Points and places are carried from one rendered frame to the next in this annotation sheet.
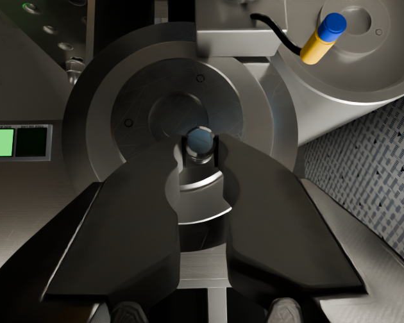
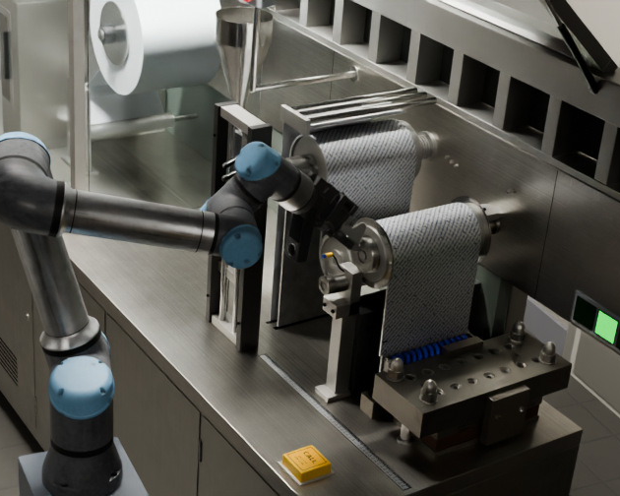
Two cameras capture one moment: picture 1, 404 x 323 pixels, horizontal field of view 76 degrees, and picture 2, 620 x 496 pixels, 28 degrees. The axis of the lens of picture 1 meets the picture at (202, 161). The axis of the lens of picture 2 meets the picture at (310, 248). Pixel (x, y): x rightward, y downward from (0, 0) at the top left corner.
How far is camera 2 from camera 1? 2.41 m
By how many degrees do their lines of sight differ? 54
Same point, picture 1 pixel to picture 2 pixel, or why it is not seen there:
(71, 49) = (522, 362)
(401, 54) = (329, 244)
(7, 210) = (612, 266)
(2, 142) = (602, 325)
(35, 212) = (593, 252)
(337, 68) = (341, 249)
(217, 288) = (497, 127)
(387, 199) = (350, 193)
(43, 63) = not seen: outside the picture
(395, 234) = (349, 181)
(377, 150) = not seen: hidden behind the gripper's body
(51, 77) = not seen: outside the picture
